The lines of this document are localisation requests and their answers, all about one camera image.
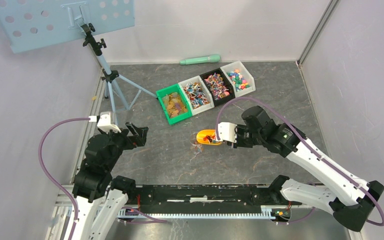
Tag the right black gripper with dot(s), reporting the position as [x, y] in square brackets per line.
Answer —
[239, 143]

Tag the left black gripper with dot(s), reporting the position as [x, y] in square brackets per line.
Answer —
[132, 141]

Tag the yellow plastic scoop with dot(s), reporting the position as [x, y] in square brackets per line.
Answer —
[207, 137]

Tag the clear plastic jar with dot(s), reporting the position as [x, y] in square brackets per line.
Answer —
[196, 147]

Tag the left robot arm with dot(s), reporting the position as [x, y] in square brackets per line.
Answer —
[98, 195]

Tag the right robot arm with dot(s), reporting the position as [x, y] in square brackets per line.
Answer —
[347, 197]

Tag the green candy bin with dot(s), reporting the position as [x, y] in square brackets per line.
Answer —
[174, 104]

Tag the black lollipop bin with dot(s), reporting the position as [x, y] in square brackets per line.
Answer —
[221, 90]

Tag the white candy bin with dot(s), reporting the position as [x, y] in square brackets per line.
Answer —
[242, 81]

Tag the white lollipop bin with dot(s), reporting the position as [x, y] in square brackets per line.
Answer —
[197, 95]

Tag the light blue music stand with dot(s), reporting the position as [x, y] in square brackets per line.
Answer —
[35, 24]

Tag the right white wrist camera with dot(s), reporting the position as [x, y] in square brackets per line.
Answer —
[226, 132]

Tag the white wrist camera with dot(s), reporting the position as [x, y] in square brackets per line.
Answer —
[105, 122]
[226, 132]

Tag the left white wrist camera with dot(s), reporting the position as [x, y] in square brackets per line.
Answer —
[105, 122]

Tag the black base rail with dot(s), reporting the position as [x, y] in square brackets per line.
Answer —
[205, 199]

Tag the mint green cylindrical handle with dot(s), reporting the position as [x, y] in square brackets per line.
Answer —
[213, 58]

